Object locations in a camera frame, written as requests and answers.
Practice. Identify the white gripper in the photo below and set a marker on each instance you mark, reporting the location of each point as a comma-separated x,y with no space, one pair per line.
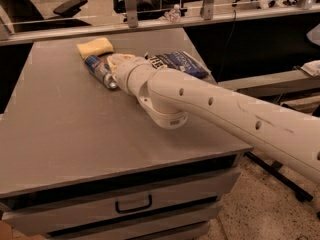
124,69

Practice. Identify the blue silver redbull can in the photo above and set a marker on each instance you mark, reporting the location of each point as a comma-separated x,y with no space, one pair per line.
100,71

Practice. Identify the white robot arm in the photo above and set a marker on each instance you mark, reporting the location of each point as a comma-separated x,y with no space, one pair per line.
169,95

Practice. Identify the yellow sponge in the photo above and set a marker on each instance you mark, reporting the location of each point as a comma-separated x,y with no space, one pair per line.
95,47

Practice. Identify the blue chip bag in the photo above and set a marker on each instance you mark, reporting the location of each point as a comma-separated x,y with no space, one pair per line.
181,61

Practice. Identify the grey drawer cabinet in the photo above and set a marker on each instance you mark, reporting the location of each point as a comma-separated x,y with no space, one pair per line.
69,148

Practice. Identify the black office chair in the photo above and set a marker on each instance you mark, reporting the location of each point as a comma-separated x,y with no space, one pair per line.
36,15

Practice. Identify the grey metal rail post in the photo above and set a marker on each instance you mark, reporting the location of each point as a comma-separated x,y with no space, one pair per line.
207,9
131,10

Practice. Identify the black drawer handle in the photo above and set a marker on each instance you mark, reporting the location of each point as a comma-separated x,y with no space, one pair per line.
133,204

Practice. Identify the black metal stand frame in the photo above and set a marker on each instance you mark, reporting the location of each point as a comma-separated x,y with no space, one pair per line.
294,181

